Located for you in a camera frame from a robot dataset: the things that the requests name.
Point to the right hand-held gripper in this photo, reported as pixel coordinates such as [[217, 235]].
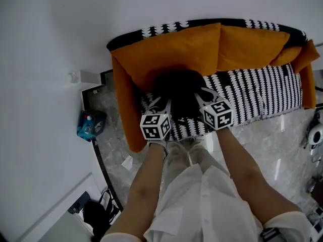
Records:
[[218, 115]]

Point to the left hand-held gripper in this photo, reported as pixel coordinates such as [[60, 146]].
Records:
[[155, 126]]

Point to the black garment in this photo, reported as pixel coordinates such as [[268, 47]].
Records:
[[180, 92]]

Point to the orange sofa with patterned cover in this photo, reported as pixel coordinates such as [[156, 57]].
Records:
[[252, 94]]

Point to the person's right forearm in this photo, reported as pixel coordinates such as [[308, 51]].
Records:
[[239, 160]]

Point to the person's left forearm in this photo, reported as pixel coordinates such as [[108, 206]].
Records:
[[149, 170]]

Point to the person's beige trousers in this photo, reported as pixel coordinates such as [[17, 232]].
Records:
[[181, 155]]

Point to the large orange cushion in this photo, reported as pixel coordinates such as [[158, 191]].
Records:
[[171, 52], [247, 49]]

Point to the white paper scrap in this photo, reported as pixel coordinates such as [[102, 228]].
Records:
[[127, 162]]

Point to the blue and black box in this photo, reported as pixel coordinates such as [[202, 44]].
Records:
[[90, 125]]

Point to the black baseboard strip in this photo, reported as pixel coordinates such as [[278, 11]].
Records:
[[103, 165]]

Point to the small orange cushion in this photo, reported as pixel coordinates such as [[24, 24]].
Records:
[[306, 57], [287, 57]]

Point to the person's white shirt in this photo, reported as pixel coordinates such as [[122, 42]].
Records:
[[202, 205]]

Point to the white round device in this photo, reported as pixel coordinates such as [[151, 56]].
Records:
[[316, 135]]

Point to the dark grey device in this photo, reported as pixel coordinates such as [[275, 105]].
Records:
[[79, 202]]

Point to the clear wall hook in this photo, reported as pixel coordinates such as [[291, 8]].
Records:
[[73, 76]]

